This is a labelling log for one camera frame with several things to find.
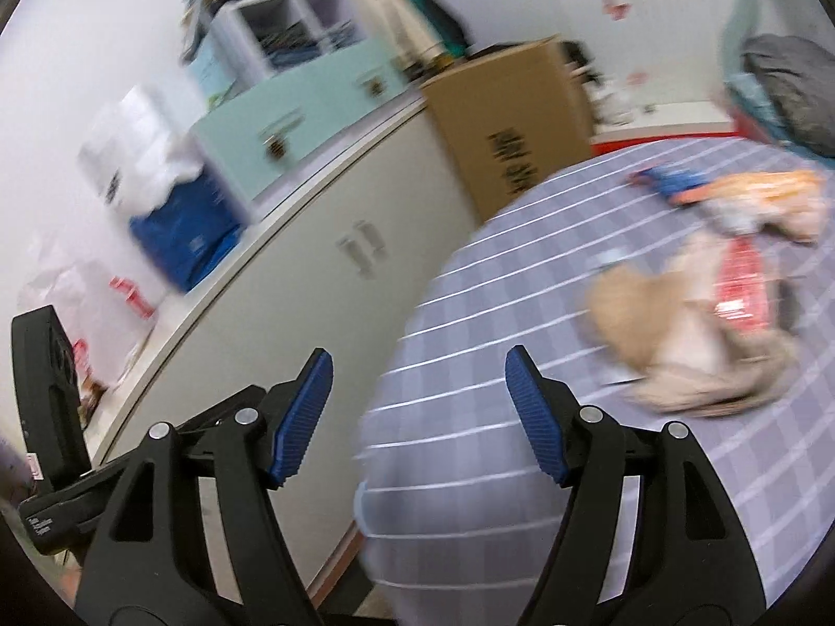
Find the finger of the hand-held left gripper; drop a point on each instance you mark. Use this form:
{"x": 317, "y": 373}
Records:
{"x": 222, "y": 414}

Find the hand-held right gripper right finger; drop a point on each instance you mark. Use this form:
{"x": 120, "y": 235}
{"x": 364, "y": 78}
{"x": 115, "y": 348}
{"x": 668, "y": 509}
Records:
{"x": 535, "y": 417}

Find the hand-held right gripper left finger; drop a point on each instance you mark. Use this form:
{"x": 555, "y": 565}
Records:
{"x": 300, "y": 417}

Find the brown and red snack wrapper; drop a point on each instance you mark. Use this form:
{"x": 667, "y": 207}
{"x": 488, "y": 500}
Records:
{"x": 740, "y": 280}

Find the dark blue plastic wrapper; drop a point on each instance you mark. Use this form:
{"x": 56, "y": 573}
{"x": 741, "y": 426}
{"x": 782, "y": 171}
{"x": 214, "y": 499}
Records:
{"x": 668, "y": 179}

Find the clear orange biscuit wrapper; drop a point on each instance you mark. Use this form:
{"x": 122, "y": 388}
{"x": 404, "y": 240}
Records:
{"x": 763, "y": 186}

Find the grey checked round table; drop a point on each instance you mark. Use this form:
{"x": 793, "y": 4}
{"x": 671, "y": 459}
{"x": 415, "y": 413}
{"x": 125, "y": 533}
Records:
{"x": 470, "y": 352}

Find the white red plastic bag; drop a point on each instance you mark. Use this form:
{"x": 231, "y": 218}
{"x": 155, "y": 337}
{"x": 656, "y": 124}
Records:
{"x": 78, "y": 300}

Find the white low cabinet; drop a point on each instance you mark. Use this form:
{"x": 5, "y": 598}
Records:
{"x": 274, "y": 300}

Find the blue bag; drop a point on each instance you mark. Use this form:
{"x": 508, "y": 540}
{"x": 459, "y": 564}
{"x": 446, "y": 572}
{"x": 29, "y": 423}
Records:
{"x": 186, "y": 235}

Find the white paper bag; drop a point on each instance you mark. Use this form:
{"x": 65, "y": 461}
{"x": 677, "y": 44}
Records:
{"x": 130, "y": 150}

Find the pinecone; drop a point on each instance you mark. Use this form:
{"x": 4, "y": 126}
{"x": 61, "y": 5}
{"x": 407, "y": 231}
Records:
{"x": 277, "y": 148}
{"x": 376, "y": 85}

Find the large cardboard box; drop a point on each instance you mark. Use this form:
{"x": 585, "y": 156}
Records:
{"x": 502, "y": 117}

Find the teal drawer unit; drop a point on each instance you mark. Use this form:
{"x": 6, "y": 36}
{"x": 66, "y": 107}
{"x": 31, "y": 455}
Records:
{"x": 300, "y": 111}

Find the red storage box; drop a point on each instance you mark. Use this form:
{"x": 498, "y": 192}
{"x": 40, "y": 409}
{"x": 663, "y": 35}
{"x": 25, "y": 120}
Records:
{"x": 659, "y": 137}

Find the white crumpled cloth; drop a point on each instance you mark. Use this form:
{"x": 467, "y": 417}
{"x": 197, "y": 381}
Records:
{"x": 610, "y": 104}

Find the white board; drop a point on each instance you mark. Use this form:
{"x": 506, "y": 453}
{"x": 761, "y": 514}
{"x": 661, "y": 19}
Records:
{"x": 678, "y": 112}

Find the black clothing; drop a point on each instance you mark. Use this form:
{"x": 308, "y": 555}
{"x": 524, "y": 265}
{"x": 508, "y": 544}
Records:
{"x": 575, "y": 53}

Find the teal patterned bedsheet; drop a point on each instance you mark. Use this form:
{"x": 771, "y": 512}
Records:
{"x": 750, "y": 104}

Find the grey folded blanket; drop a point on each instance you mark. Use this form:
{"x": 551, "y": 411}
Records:
{"x": 792, "y": 91}

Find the pink butterfly sticker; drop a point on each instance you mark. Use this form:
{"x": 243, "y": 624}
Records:
{"x": 617, "y": 6}

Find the green hanging jacket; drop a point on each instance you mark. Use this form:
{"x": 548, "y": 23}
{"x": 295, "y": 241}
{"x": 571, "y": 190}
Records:
{"x": 437, "y": 6}

